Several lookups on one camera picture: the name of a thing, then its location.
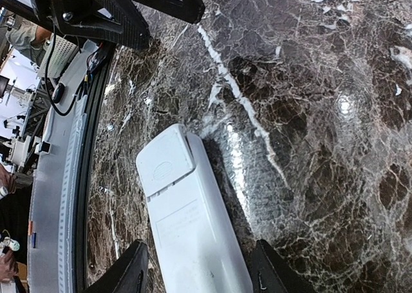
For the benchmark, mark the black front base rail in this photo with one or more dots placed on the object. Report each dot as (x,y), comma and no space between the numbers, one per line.
(97,70)

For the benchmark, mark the white remote control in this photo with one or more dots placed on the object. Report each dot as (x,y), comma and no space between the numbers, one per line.
(195,242)

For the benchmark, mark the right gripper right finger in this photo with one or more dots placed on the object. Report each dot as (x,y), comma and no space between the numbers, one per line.
(271,273)

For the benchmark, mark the white slotted cable duct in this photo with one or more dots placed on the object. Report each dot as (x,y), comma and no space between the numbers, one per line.
(67,203)

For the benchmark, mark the white battery cover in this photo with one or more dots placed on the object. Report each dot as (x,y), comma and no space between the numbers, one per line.
(165,160)

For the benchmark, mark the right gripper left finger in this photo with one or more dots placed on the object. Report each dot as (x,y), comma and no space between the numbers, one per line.
(127,274)

